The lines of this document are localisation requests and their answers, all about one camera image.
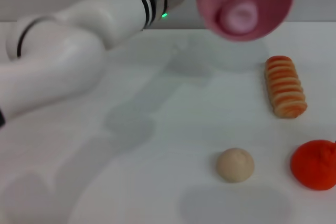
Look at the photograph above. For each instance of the pink peach toy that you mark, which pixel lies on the pink peach toy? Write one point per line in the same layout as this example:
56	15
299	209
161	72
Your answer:
241	18

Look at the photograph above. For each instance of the pink plastic bowl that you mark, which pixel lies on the pink plastic bowl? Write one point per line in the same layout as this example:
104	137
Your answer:
267	6

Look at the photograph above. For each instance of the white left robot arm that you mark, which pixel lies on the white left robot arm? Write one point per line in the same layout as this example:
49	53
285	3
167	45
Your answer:
78	40

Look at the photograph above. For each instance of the orange striped bread loaf toy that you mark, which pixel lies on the orange striped bread loaf toy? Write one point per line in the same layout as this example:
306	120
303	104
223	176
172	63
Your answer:
284	87

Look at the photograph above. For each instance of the beige steamed bun toy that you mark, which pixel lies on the beige steamed bun toy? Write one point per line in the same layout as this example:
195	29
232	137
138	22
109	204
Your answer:
235	165

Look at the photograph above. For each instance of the red-orange persimmon toy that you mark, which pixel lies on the red-orange persimmon toy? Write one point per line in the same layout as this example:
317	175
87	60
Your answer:
312	166

